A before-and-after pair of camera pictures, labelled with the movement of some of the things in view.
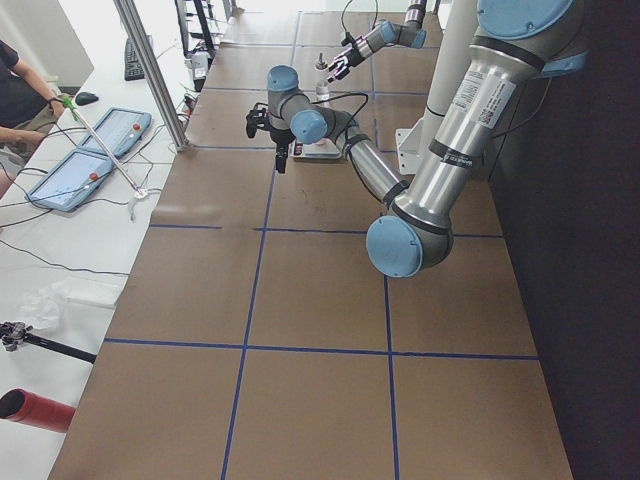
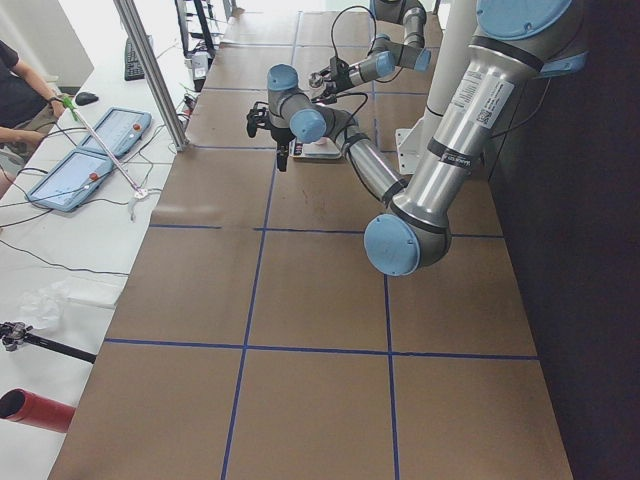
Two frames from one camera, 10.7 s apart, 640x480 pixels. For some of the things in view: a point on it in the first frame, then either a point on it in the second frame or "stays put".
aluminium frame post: (153, 73) stays put
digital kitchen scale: (322, 149) stays put
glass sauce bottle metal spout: (321, 65) to (316, 80)
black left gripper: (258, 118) stays put
